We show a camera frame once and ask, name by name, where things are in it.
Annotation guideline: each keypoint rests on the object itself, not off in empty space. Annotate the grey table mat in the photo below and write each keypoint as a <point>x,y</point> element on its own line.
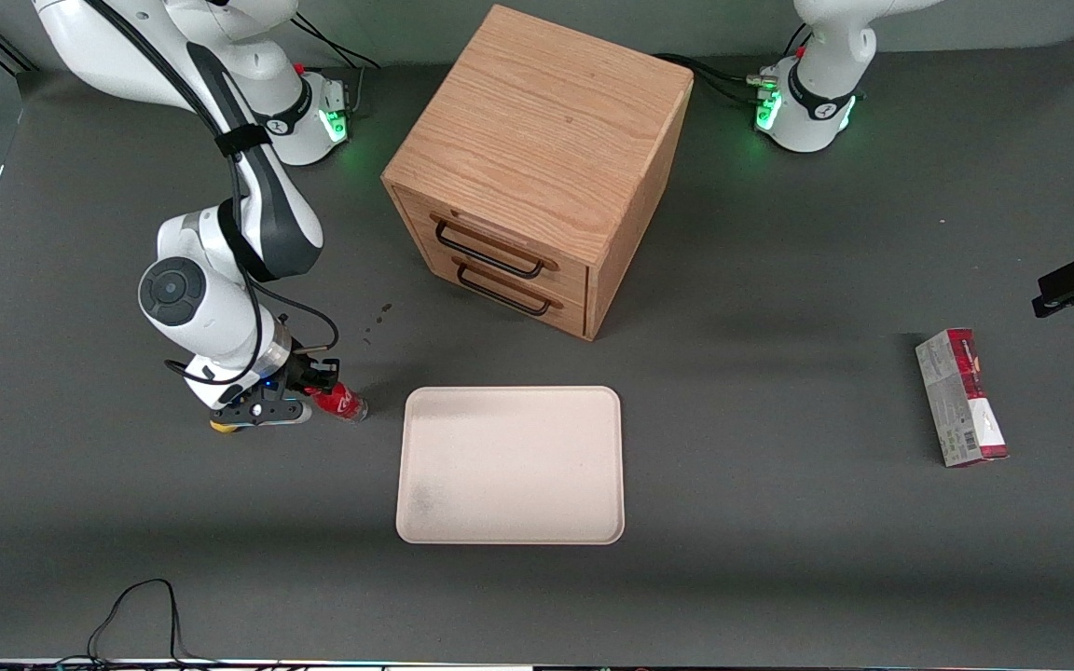
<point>779,578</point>

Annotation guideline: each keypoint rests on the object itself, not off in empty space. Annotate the wooden drawer cabinet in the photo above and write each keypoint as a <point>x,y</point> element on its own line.
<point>537,121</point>

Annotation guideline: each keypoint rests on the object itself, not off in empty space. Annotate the red coke bottle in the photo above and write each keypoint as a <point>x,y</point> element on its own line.
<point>346,403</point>

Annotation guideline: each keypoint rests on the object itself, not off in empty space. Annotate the wooden drawer front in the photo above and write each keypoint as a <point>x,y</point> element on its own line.
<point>523,296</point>
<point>500,244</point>

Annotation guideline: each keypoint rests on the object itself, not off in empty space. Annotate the beige plastic tray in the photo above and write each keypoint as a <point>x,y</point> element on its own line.
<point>509,466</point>

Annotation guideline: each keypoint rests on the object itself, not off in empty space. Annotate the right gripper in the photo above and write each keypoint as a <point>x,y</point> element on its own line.
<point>301,375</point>

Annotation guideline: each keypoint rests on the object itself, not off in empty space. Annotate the red grey carton box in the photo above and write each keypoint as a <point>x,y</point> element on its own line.
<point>961,401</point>

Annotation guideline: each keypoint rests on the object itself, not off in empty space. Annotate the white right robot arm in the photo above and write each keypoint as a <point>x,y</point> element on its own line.
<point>201,298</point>

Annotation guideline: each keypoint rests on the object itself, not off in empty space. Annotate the yellow lemon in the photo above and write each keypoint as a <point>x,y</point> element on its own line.
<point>223,428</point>

